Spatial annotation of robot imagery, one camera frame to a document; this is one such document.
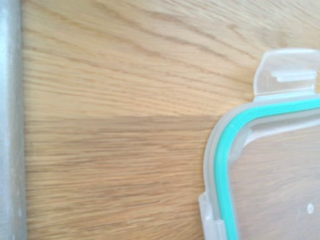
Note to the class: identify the clear lid with teal seal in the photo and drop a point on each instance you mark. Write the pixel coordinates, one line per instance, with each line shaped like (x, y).
(275, 175)

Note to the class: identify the stainless steel sink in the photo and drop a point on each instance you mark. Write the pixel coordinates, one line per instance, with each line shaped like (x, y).
(11, 125)

